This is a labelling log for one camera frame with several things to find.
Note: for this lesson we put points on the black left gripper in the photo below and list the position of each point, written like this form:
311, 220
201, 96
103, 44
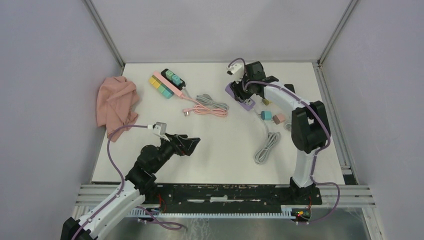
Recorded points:
181, 144

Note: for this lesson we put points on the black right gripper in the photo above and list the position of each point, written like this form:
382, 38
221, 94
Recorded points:
238, 92

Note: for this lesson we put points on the purple power strip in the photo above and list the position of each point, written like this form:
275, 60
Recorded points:
247, 104

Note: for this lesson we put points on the yellow usb charger plug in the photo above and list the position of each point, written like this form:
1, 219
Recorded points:
265, 102

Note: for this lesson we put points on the teal usb charger plug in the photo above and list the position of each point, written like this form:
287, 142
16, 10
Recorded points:
266, 115

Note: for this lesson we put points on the pink power strip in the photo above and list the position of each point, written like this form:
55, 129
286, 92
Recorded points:
169, 85

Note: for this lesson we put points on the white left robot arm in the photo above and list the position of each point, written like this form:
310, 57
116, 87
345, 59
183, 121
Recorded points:
131, 193

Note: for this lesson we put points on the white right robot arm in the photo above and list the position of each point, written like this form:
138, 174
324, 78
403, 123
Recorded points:
310, 131

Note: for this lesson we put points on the teal charger on pink strip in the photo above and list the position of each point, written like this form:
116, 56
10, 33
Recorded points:
167, 93

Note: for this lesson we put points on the black power strip far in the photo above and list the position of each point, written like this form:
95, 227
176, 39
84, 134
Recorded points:
181, 87

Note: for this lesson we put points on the green charger on pink strip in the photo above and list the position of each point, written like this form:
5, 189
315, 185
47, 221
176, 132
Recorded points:
162, 89

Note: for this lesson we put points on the teal charger on far strip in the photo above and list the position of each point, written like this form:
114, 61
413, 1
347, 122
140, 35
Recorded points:
169, 75

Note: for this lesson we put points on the pink cloth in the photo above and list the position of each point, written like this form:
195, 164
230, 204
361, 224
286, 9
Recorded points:
115, 100

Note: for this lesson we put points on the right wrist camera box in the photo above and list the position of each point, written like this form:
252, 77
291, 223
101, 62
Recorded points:
236, 71

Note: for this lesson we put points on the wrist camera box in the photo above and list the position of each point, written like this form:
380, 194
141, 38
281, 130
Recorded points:
236, 71
159, 129

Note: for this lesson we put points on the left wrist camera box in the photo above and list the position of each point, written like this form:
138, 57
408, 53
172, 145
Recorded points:
159, 129

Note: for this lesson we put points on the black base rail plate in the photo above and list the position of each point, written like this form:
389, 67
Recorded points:
173, 198

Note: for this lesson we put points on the white slotted cable duct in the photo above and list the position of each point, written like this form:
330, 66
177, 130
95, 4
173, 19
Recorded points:
275, 212

